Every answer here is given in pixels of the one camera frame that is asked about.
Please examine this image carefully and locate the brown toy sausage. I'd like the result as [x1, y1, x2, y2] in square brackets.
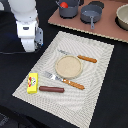
[39, 86, 65, 93]

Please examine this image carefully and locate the round wooden plate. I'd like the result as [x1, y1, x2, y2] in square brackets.
[55, 55, 83, 79]

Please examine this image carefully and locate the black stove burner disc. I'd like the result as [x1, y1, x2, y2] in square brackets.
[88, 1, 104, 9]

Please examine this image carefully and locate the yellow toy butter box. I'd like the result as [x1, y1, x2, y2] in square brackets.
[27, 73, 38, 94]

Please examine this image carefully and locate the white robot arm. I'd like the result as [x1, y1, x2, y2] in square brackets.
[8, 0, 43, 52]

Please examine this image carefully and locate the beige bowl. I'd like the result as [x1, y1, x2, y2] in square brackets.
[116, 4, 128, 30]

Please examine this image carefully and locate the grey toy saucepan with handle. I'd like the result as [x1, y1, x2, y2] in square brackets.
[80, 5, 102, 29]

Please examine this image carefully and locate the fork with wooden handle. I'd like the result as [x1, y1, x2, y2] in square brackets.
[44, 71, 85, 90]

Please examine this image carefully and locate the red toy tomato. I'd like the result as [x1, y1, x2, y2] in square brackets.
[60, 2, 68, 8]

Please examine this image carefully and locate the brown toy stove board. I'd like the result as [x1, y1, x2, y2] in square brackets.
[48, 0, 128, 43]

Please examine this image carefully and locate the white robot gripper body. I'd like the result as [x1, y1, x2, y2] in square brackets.
[16, 21, 43, 52]

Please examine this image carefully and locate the knife with wooden handle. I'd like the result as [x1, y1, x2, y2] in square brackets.
[58, 50, 97, 63]

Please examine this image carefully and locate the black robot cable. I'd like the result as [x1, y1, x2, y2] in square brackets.
[0, 48, 38, 55]

